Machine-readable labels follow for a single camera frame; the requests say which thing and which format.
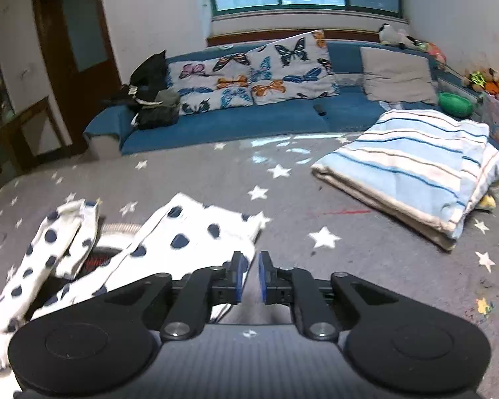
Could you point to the yellow orange toy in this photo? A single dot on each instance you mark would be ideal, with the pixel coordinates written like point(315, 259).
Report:
point(482, 81)

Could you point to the dark wooden side table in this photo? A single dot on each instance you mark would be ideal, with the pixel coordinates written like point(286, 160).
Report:
point(13, 139)

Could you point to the grey star patterned tablecloth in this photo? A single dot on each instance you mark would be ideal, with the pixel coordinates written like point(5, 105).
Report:
point(308, 223)

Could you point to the green round bowl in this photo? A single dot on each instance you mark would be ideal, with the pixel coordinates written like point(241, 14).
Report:
point(455, 105)

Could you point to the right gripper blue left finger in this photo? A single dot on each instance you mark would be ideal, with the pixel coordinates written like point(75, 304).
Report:
point(194, 298)

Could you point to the round black induction cooker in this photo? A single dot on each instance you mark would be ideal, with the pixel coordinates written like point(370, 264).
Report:
point(99, 256)

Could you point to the black bag on sofa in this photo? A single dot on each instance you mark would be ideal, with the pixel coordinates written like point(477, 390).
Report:
point(148, 96)

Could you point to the blue sofa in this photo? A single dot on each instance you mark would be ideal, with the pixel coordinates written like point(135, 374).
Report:
point(111, 133)

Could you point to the folded blue striped cloth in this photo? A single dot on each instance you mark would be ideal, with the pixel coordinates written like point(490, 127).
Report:
point(420, 166)

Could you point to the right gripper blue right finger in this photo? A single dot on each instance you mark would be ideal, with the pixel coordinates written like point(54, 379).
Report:
point(307, 298)

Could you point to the butterfly print pillow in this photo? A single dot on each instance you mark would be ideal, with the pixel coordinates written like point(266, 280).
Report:
point(298, 67)

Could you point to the white navy polka dot garment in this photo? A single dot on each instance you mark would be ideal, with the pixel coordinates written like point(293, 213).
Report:
point(64, 266)

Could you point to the dark wooden door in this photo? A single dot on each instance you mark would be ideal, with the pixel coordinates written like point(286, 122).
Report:
point(75, 44)

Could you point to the white plush toy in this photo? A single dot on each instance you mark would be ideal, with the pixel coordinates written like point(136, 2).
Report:
point(399, 38)

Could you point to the beige cushion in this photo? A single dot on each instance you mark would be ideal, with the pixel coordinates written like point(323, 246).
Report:
point(397, 77)

